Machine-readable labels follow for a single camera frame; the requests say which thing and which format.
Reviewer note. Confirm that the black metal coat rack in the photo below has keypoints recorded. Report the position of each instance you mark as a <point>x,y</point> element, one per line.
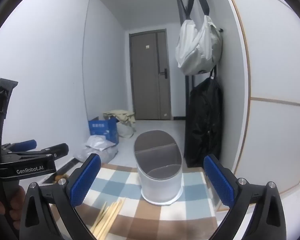
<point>180,0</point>

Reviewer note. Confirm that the white oval utensil holder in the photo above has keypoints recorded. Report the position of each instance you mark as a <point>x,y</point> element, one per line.
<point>160,170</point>

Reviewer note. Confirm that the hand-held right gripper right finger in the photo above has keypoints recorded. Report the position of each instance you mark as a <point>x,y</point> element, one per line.
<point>220,182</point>

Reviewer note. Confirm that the bunch of wooden chopsticks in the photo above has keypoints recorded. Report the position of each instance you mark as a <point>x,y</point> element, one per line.
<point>111,213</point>

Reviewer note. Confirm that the white sling bag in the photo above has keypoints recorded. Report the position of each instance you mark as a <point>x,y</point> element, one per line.
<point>200,47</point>

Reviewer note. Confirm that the checkered tablecloth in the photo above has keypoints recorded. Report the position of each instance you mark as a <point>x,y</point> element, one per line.
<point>165,212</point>

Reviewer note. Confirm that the white plastic mailer bag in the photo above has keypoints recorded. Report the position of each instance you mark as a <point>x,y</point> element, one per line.
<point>98,142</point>

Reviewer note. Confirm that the white sack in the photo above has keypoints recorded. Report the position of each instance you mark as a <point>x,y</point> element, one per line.
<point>125,131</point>

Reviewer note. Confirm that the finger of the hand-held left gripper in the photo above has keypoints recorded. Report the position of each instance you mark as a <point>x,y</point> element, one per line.
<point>57,149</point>
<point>25,145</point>

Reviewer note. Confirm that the black backpack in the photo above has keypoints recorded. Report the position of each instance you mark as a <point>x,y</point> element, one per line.
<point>203,125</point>

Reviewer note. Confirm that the grey plastic mailer bag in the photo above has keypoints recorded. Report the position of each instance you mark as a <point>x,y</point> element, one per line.
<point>102,155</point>

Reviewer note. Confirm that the blue cardboard box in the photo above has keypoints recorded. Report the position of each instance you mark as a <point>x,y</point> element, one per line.
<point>102,128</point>

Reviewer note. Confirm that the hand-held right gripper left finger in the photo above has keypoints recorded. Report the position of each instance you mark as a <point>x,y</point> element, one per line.
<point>86,180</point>

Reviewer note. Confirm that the beige cloth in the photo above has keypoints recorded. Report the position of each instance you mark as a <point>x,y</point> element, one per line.
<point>120,116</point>

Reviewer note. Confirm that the person's left hand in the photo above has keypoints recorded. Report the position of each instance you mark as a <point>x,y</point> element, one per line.
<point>16,201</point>

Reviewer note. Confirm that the white cabinet with gold trim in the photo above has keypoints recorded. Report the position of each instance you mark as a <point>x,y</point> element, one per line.
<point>272,67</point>

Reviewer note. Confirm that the grey entrance door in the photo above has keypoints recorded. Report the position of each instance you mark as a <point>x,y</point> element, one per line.
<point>147,80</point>

